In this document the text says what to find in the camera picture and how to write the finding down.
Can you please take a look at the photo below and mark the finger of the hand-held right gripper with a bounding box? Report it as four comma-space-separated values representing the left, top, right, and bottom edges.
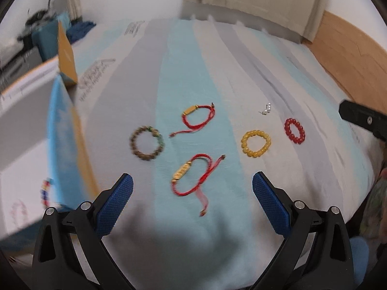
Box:
339, 99, 387, 141

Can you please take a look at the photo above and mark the teal bag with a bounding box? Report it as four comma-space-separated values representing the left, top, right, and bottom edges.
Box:
32, 12, 71, 62

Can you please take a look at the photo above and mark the yellow bead bracelet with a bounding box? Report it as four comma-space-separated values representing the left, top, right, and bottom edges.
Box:
241, 130, 272, 158

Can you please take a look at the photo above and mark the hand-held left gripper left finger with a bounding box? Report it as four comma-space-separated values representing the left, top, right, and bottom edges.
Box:
32, 173, 135, 290

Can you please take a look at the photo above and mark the floral cloth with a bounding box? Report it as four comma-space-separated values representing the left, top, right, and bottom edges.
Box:
360, 169, 387, 242

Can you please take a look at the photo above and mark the red cord bracelet gold charm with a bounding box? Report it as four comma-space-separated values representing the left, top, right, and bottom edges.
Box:
169, 103, 216, 138
171, 153, 227, 217

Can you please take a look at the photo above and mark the striped bedsheet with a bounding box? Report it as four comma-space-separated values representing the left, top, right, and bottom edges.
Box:
0, 18, 381, 290

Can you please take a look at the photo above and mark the beige curtain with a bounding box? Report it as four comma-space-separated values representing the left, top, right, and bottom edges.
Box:
184, 0, 325, 41

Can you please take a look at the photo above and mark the person's blue trouser leg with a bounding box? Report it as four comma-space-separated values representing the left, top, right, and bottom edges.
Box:
349, 237, 371, 282

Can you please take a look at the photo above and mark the brown bead bracelet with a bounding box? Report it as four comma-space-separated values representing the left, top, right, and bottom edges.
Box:
129, 125, 165, 159

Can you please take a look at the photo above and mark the blue clothes pile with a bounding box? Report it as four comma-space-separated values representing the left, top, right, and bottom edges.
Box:
67, 21, 97, 43

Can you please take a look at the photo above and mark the red bead bracelet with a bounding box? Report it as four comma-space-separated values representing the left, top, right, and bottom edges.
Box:
284, 118, 306, 145

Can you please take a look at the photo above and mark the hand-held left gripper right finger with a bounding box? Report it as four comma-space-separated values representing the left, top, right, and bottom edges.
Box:
252, 172, 354, 290

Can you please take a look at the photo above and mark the narrow cream curtain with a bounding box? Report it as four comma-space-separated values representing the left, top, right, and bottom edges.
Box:
68, 0, 83, 19

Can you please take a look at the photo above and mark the yellow and blue cardboard box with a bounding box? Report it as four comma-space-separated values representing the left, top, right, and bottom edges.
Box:
0, 21, 102, 248

